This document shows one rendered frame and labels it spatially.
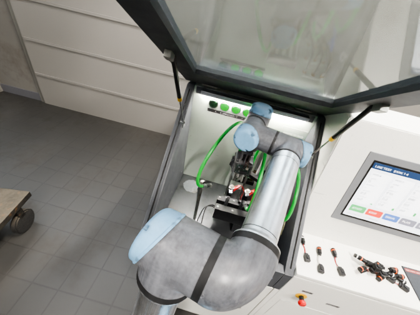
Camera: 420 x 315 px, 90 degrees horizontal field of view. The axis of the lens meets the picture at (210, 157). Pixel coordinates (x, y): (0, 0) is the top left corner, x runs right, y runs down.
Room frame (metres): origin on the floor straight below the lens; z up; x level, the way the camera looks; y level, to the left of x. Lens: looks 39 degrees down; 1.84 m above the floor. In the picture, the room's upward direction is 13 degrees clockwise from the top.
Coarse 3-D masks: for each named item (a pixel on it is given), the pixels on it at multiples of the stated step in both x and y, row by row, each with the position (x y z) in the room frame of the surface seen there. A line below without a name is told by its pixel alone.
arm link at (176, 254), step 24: (168, 216) 0.22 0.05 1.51; (144, 240) 0.17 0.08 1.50; (168, 240) 0.18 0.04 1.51; (192, 240) 0.18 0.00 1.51; (216, 240) 0.19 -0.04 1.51; (144, 264) 0.15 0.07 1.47; (168, 264) 0.15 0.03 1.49; (192, 264) 0.15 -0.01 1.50; (144, 288) 0.13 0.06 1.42; (168, 288) 0.13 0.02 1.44; (192, 288) 0.13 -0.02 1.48; (144, 312) 0.11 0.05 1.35; (168, 312) 0.12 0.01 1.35
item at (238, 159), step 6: (252, 150) 0.62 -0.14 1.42; (240, 156) 0.65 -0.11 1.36; (246, 156) 0.61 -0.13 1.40; (252, 156) 0.68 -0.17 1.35; (234, 162) 0.61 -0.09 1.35; (240, 162) 0.61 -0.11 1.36; (246, 162) 0.62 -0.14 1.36; (252, 162) 0.63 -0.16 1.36; (234, 168) 0.62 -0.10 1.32; (240, 168) 0.61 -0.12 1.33; (246, 168) 0.60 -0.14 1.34; (246, 174) 0.61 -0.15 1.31
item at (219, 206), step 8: (216, 200) 0.76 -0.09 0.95; (224, 200) 0.74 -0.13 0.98; (232, 200) 0.76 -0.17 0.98; (216, 208) 0.68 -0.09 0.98; (224, 208) 0.69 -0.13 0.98; (232, 208) 0.70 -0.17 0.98; (216, 216) 0.68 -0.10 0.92; (224, 216) 0.67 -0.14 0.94; (232, 216) 0.67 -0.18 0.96; (240, 216) 0.67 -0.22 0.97; (232, 224) 0.68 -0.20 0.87; (240, 224) 0.67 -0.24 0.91
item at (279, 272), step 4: (280, 264) 0.48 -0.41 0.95; (276, 268) 0.46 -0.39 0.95; (280, 268) 0.46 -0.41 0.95; (276, 272) 0.44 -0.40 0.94; (280, 272) 0.44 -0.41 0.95; (272, 276) 0.44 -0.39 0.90; (276, 276) 0.44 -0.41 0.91; (280, 276) 0.44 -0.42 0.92; (272, 280) 0.44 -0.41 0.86; (276, 280) 0.44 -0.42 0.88; (268, 284) 0.44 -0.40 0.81; (272, 284) 0.44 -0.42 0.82
